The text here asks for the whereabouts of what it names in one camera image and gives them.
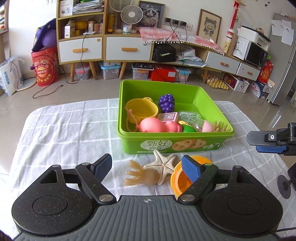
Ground orange toy plate stack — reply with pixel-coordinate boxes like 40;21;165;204
170;155;213;198

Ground black bag on shelf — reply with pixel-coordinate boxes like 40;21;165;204
152;44;176;63

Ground framed cartoon girl picture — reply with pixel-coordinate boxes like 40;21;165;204
197;9;222;43

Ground purple toy grapes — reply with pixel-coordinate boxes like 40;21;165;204
158;94;175;113

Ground silver refrigerator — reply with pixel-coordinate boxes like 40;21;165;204
267;13;295;105

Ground framed cat picture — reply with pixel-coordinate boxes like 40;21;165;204
137;1;165;28

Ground tan rubber octopus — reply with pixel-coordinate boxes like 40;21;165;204
212;121;231;132
124;160;159;186

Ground small white desk fan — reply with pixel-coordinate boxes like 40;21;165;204
120;5;143;34

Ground black microwave oven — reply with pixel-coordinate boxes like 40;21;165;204
233;37;268;67

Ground red flat box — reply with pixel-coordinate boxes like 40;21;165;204
149;64;176;82

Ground red printed bucket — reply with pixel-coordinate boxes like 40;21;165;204
31;47;59;87

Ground white shopping bag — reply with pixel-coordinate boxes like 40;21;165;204
0;55;23;96

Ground pink table runner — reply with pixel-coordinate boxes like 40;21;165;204
137;27;224;55

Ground purple plush toy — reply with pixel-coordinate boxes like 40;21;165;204
32;18;57;52

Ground pink clear capsule ball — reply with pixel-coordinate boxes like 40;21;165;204
193;120;213;133

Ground green plastic cookie bin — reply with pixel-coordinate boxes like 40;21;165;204
117;80;234;154

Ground toy corn cob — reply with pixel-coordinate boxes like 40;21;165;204
178;120;196;133

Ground beige starfish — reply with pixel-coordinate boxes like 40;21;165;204
144;150;177;185

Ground pink toy pig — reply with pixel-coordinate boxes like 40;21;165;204
136;118;182;133

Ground wooden cabinet with drawers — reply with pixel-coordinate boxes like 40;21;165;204
56;1;260;81

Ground grey checked cloth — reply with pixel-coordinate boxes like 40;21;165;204
10;98;295;237

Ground pink toy block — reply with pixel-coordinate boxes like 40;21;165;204
157;112;178;123

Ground white printer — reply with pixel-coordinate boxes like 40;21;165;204
238;26;271;51

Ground yellow toy pot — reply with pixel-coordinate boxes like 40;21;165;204
125;97;159;124

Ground egg carton tray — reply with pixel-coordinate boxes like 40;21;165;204
201;74;229;90

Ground clear plastic case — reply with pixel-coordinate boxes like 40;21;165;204
178;111;202;125

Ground clear storage box blue lid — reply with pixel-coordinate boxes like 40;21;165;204
99;61;121;80

